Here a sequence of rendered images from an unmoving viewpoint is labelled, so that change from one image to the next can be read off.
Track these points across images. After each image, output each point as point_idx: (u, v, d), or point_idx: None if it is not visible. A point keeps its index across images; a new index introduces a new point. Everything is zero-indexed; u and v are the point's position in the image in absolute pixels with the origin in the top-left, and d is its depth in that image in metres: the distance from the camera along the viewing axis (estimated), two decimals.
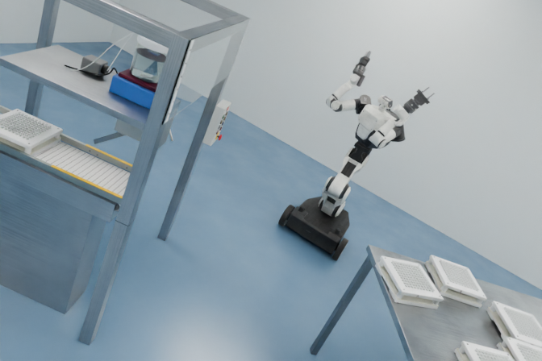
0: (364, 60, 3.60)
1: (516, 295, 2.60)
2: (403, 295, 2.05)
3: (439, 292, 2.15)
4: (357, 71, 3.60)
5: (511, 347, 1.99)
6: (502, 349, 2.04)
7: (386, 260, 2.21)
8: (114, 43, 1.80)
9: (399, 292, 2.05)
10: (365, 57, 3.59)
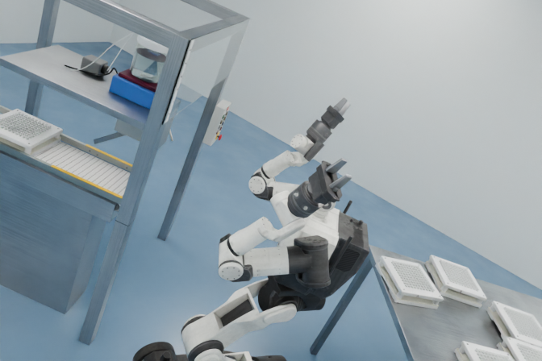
0: (328, 112, 1.83)
1: (516, 295, 2.60)
2: (403, 295, 2.05)
3: (439, 292, 2.15)
4: (309, 130, 1.85)
5: (511, 347, 1.99)
6: (502, 349, 2.04)
7: (386, 260, 2.21)
8: (114, 43, 1.80)
9: (399, 292, 2.05)
10: (329, 107, 1.82)
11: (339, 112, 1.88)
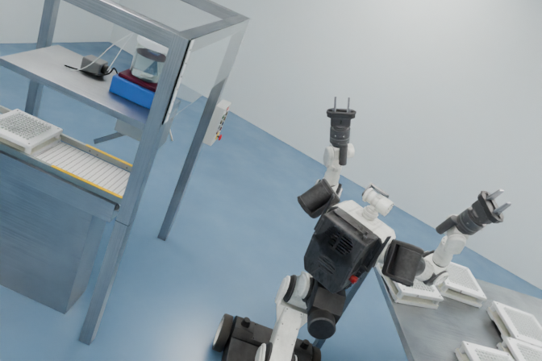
0: None
1: (516, 295, 2.60)
2: (403, 295, 2.05)
3: (439, 292, 2.15)
4: None
5: (511, 347, 1.99)
6: (502, 349, 2.04)
7: None
8: (114, 43, 1.80)
9: (399, 292, 2.05)
10: (486, 193, 1.64)
11: (497, 210, 1.58)
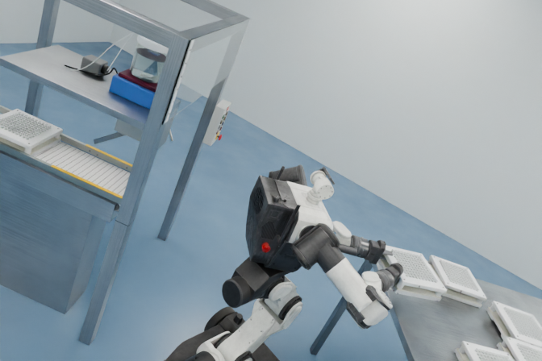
0: None
1: (516, 295, 2.60)
2: (404, 285, 1.91)
3: (442, 284, 2.00)
4: None
5: (511, 347, 1.99)
6: (502, 349, 2.04)
7: (386, 249, 2.07)
8: (114, 43, 1.80)
9: (399, 283, 1.91)
10: None
11: None
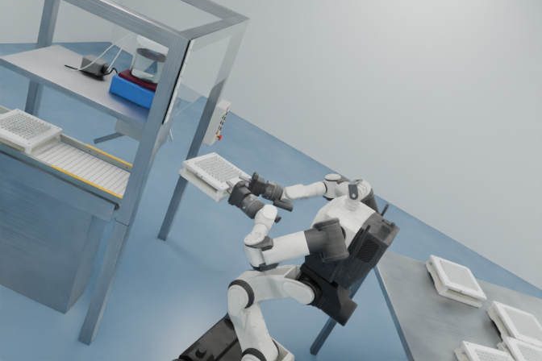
0: None
1: (516, 295, 2.60)
2: None
3: (210, 153, 2.22)
4: None
5: (511, 347, 1.99)
6: (502, 349, 2.04)
7: (225, 185, 2.00)
8: (114, 43, 1.80)
9: (248, 181, 2.17)
10: None
11: (249, 180, 2.13)
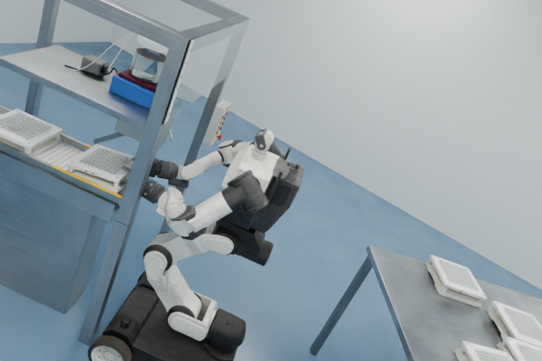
0: None
1: (516, 295, 2.60)
2: None
3: (93, 147, 2.12)
4: None
5: (511, 347, 1.99)
6: (502, 349, 2.04)
7: (120, 175, 1.96)
8: (114, 43, 1.80)
9: None
10: None
11: None
